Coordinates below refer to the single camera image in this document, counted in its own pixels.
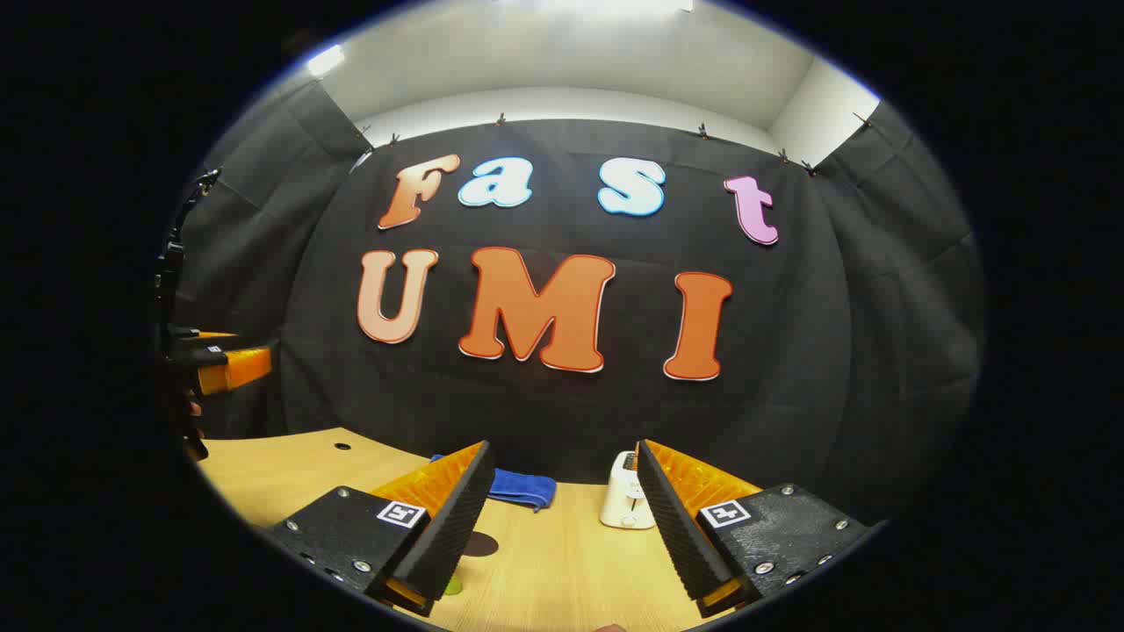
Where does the white toaster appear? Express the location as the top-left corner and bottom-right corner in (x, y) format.
(600, 450), (658, 531)

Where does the blue folded towel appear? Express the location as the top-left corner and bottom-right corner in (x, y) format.
(429, 454), (558, 513)

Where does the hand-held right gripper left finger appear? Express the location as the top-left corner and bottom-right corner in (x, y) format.
(262, 439), (497, 620)

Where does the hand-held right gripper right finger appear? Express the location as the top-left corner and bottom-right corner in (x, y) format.
(635, 437), (872, 621)

